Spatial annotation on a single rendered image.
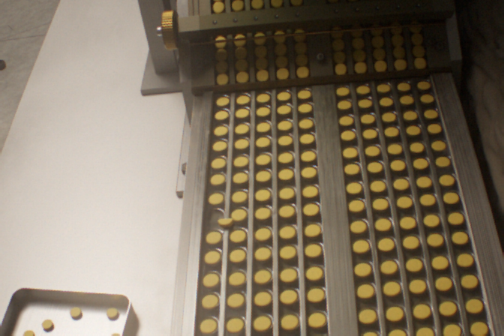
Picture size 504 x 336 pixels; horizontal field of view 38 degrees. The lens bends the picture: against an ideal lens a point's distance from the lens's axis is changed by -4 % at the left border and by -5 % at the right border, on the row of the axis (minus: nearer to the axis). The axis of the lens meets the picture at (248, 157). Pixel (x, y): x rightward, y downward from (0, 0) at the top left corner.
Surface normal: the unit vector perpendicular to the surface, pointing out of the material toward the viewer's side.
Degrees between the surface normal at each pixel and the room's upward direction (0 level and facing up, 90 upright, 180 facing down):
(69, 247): 0
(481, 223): 0
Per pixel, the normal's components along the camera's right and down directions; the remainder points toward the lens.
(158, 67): -0.02, 0.68
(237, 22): -0.11, -0.16
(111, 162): -0.12, -0.73
